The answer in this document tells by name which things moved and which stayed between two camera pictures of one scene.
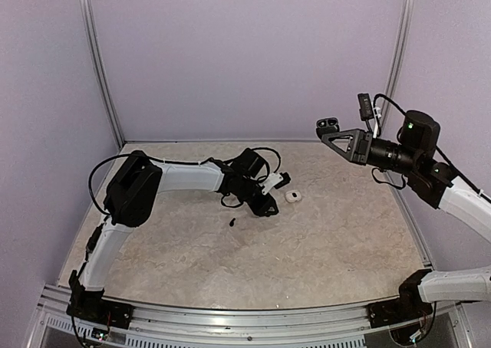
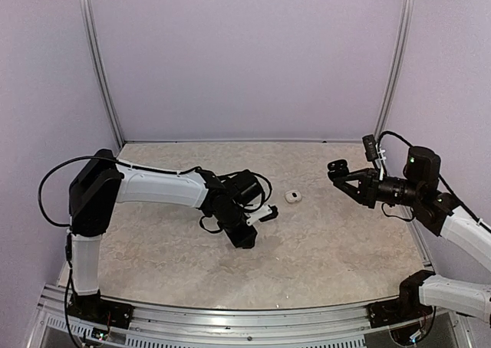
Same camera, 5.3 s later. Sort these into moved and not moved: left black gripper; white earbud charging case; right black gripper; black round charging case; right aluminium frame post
Moved: right black gripper; black round charging case; left black gripper
Not moved: right aluminium frame post; white earbud charging case
